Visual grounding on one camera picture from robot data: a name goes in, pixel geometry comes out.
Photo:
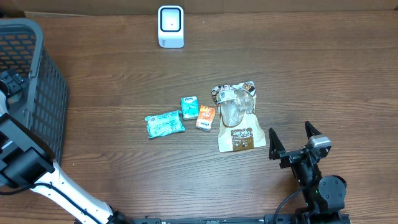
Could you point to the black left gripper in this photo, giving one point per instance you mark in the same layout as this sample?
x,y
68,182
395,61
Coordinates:
x,y
13,82

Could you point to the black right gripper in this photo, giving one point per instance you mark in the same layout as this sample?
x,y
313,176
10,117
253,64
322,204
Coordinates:
x,y
277,150

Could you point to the teal wet wipes pack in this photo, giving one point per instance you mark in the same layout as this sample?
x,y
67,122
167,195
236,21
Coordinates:
x,y
164,124

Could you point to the brown white snack pouch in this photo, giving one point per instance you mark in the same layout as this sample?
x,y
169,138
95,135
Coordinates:
x,y
239,126

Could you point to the white barcode scanner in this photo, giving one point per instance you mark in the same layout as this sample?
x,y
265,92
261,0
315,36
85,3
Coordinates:
x,y
170,27

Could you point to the green lid jar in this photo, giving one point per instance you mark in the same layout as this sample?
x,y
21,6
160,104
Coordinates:
x,y
15,97

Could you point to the orange Kleenex tissue pack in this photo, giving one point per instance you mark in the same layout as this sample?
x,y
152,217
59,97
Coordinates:
x,y
205,118

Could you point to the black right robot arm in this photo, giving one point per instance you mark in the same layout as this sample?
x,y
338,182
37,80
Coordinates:
x,y
324,196

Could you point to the grey plastic mesh basket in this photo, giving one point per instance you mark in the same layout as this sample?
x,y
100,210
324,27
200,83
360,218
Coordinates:
x,y
43,106

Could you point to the teal Kleenex tissue pack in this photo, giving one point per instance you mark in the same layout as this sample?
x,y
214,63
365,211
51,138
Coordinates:
x,y
189,107

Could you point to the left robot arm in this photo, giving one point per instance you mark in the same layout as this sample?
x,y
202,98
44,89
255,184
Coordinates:
x,y
27,163

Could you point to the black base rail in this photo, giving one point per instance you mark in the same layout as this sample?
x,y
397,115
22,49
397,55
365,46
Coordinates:
x,y
267,219

